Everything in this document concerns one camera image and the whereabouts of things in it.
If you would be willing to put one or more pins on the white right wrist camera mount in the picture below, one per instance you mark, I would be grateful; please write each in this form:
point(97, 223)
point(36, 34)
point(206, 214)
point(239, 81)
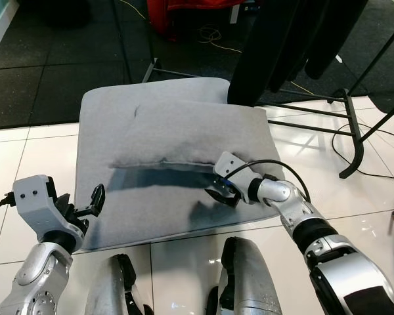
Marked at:
point(231, 164)

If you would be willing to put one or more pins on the grey upholstered ottoman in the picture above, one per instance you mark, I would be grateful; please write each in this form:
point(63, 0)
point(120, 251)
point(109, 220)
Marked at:
point(151, 203)

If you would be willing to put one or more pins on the red fabric item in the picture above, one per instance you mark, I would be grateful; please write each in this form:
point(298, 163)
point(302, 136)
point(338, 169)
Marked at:
point(184, 13)

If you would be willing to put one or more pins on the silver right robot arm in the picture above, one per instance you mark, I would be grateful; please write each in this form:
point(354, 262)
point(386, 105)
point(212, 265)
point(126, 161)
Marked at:
point(341, 269)

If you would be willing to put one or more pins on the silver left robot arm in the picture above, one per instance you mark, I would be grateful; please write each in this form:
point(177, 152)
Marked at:
point(33, 275)

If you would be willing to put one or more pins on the silver robot leg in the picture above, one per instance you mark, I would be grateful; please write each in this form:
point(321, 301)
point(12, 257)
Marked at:
point(108, 289)
point(249, 275)

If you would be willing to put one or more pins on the silver left robot leg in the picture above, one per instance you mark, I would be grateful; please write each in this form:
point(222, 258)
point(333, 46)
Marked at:
point(108, 289)

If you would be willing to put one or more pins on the black metal clothes rack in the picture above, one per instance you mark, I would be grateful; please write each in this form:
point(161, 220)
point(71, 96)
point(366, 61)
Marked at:
point(356, 138)

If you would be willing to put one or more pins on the black hanging garment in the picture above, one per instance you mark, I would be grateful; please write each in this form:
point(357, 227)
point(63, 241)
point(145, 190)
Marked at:
point(256, 59)
point(299, 59)
point(335, 33)

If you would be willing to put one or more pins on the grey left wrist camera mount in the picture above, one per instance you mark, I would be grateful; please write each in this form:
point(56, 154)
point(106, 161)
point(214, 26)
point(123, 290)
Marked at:
point(36, 200)

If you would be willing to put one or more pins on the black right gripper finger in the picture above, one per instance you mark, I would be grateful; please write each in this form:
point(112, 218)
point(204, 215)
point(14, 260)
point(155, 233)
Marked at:
point(222, 197)

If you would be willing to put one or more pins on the silver right robot leg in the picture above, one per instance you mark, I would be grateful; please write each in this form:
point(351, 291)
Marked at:
point(249, 275)

